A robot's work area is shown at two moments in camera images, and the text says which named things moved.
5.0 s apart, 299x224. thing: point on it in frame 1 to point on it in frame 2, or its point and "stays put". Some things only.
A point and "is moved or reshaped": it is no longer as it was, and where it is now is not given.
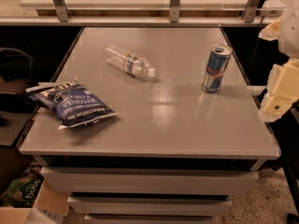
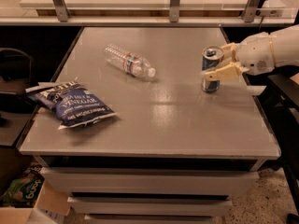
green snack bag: (22, 189) stays put
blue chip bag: (69, 103) stays put
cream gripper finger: (281, 91) to (229, 72)
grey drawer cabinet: (149, 189) stays put
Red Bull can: (217, 64) is moved or reshaped
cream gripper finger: (270, 32) to (231, 50)
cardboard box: (50, 206) stays put
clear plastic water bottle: (128, 62) stays put
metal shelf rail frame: (65, 21) stays put
